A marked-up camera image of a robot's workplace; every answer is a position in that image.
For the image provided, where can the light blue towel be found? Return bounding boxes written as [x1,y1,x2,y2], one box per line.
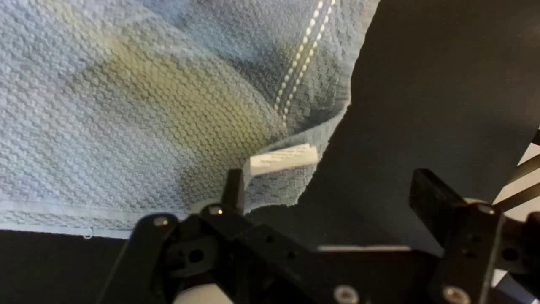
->
[0,0,381,238]

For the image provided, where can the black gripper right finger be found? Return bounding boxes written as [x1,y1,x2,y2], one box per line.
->
[408,169,540,304]

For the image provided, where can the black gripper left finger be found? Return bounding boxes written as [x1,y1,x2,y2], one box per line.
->
[96,169,361,304]

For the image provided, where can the round black table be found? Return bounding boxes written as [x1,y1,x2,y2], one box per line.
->
[0,0,538,304]

